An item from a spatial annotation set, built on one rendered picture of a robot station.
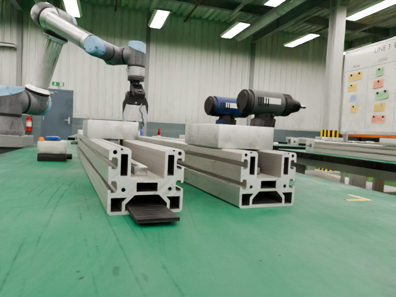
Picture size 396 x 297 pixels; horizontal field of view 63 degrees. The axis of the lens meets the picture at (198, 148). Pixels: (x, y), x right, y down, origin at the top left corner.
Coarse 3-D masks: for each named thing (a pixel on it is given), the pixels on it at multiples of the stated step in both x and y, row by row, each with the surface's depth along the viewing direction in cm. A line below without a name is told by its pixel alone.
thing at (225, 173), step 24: (168, 144) 80; (192, 144) 66; (192, 168) 68; (216, 168) 55; (240, 168) 48; (264, 168) 55; (288, 168) 51; (216, 192) 55; (240, 192) 48; (264, 192) 55; (288, 192) 52
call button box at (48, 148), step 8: (40, 144) 95; (48, 144) 96; (56, 144) 96; (64, 144) 97; (40, 152) 95; (48, 152) 96; (56, 152) 96; (64, 152) 97; (40, 160) 95; (48, 160) 96; (56, 160) 97; (64, 160) 98
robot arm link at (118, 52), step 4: (112, 44) 138; (116, 48) 138; (120, 48) 141; (116, 52) 137; (120, 52) 140; (116, 56) 138; (120, 56) 140; (104, 60) 138; (112, 60) 138; (116, 60) 140; (120, 60) 141; (108, 64) 146; (112, 64) 145; (116, 64) 144; (120, 64) 144; (124, 64) 143
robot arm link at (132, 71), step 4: (128, 68) 139; (132, 68) 138; (136, 68) 138; (140, 68) 138; (144, 68) 141; (128, 72) 139; (132, 72) 138; (136, 72) 138; (140, 72) 138; (144, 72) 141; (128, 76) 140; (132, 76) 138; (136, 76) 138; (140, 76) 139; (144, 76) 141
